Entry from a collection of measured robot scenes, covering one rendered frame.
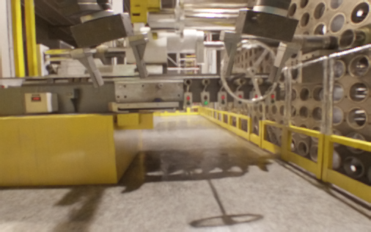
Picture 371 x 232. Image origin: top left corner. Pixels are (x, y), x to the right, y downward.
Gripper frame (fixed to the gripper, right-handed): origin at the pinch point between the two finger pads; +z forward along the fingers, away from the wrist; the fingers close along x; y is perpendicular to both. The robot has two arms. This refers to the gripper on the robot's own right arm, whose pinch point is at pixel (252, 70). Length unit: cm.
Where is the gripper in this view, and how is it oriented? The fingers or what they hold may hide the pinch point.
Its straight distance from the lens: 50.9
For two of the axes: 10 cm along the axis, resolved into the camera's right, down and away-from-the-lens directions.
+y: 1.0, 4.7, -8.7
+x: 9.8, 0.8, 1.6
